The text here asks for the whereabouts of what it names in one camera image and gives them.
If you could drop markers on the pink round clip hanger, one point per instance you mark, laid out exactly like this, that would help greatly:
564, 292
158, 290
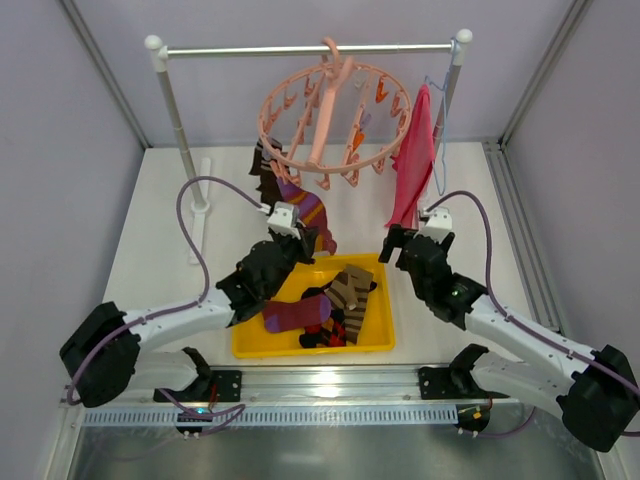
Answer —
381, 100

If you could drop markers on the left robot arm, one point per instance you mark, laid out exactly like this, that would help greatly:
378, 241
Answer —
101, 355

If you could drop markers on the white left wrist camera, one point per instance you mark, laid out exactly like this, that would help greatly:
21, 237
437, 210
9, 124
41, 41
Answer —
283, 220

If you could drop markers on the orange clothes clip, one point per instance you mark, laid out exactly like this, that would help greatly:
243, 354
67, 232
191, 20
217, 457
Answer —
357, 139

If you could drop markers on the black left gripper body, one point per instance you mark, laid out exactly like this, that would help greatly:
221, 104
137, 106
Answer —
302, 240

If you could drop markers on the purple yellow patterned sock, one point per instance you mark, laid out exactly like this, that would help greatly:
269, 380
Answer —
281, 317

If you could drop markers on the yellow plastic bin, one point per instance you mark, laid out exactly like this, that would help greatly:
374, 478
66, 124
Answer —
251, 340

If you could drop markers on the purple clothes clip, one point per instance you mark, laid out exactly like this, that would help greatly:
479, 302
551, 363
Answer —
365, 120

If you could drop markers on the blue wire hanger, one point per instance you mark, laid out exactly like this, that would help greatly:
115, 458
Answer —
440, 129

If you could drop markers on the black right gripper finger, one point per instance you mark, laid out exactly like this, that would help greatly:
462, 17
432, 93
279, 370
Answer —
406, 259
397, 237

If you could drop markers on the beige brown striped sock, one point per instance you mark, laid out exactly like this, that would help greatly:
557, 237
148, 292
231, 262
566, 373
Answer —
348, 294

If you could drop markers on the red yellow argyle sock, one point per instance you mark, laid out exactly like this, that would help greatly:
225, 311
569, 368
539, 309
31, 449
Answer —
331, 334

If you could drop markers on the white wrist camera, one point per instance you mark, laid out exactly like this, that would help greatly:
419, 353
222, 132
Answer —
435, 224
283, 220

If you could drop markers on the white metal drying rack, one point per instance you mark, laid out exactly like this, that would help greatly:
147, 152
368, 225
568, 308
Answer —
336, 67

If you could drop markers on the pink towel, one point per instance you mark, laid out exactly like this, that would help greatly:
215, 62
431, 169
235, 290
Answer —
414, 162

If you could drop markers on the dark brown sock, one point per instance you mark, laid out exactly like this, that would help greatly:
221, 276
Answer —
268, 187

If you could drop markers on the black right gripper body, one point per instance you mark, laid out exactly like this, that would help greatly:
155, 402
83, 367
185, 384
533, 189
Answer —
406, 243

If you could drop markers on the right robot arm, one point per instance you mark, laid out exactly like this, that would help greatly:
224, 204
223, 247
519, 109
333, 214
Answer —
593, 392

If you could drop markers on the aluminium mounting rail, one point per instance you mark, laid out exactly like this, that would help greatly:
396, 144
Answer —
307, 396

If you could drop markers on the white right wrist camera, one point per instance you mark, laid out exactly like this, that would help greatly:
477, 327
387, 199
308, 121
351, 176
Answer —
435, 224

